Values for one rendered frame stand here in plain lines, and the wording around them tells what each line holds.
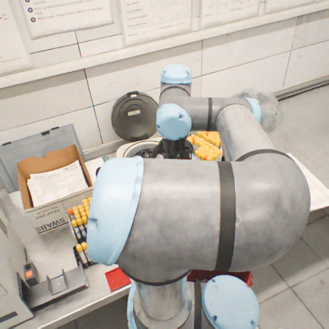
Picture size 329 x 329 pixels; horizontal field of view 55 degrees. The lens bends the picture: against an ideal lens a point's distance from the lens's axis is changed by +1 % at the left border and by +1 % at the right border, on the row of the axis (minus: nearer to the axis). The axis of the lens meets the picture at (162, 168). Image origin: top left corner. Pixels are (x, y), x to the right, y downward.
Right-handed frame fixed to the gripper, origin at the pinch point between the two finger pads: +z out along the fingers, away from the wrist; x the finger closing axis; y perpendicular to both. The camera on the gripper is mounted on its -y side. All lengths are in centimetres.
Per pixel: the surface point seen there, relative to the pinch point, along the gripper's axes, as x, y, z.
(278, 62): 74, -67, 4
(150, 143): -0.6, -34.2, 15.8
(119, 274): -22.1, 16.7, 25.8
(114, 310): -31, -11, 115
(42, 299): -45, 20, 23
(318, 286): 87, 7, 110
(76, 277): -35.0, 15.9, 22.5
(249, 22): 50, -59, -20
